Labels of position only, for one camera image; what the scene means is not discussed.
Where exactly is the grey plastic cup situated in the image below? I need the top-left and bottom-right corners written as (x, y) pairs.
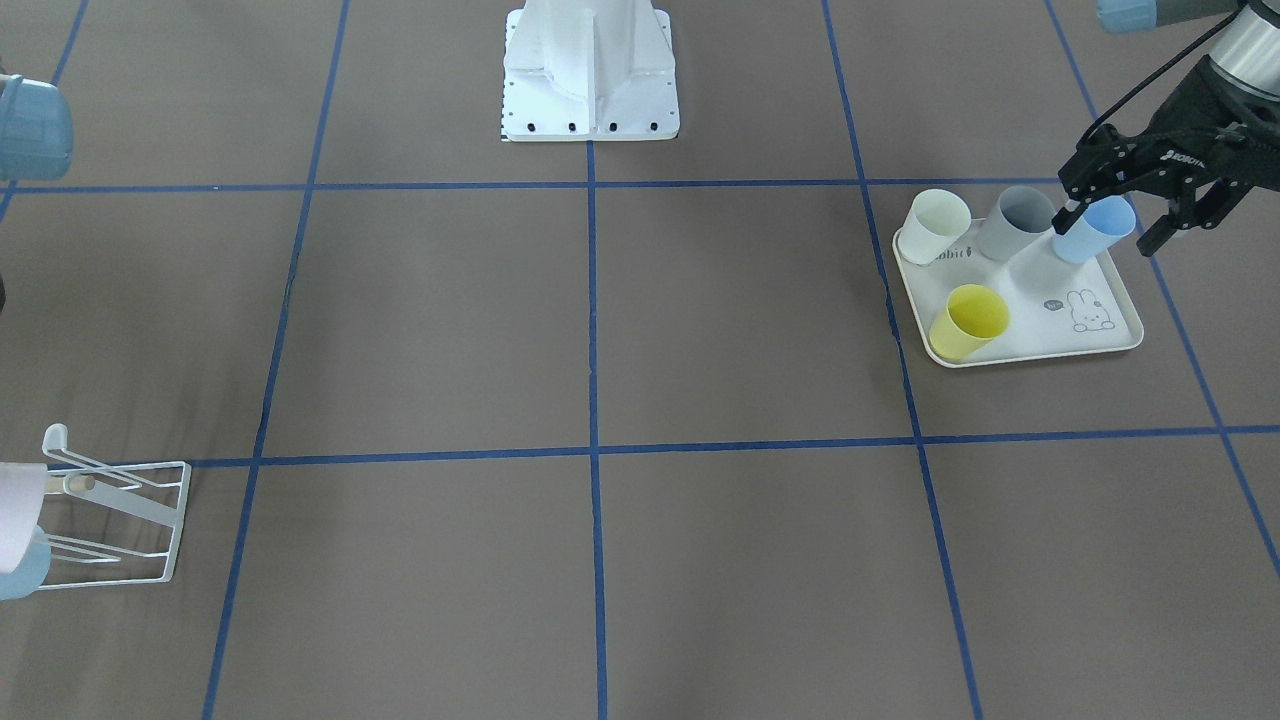
top-left (975, 184), bottom-right (1056, 263)

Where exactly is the yellow plastic cup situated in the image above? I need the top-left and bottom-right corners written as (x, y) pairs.
top-left (925, 284), bottom-right (1011, 363)

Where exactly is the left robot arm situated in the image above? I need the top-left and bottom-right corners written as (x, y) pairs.
top-left (1052, 1), bottom-right (1279, 258)

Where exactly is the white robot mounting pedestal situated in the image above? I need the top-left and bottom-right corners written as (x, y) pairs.
top-left (500, 1), bottom-right (681, 142)

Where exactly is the light blue plastic cup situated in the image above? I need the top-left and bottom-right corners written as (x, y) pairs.
top-left (1, 525), bottom-right (52, 601)

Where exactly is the cream rabbit print tray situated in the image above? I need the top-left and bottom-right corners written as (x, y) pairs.
top-left (892, 220), bottom-right (1146, 368)

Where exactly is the pink plastic cup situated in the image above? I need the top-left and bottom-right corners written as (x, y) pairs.
top-left (1, 462), bottom-right (49, 574)

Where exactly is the white wire cup rack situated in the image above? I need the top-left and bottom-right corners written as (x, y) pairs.
top-left (36, 423), bottom-right (192, 591)

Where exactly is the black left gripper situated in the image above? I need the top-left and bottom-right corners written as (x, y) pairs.
top-left (1052, 60), bottom-right (1279, 258)

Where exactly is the cream white plastic cup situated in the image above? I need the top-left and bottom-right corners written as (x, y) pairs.
top-left (897, 188), bottom-right (972, 266)

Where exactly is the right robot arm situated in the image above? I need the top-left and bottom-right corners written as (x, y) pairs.
top-left (1, 74), bottom-right (74, 182)

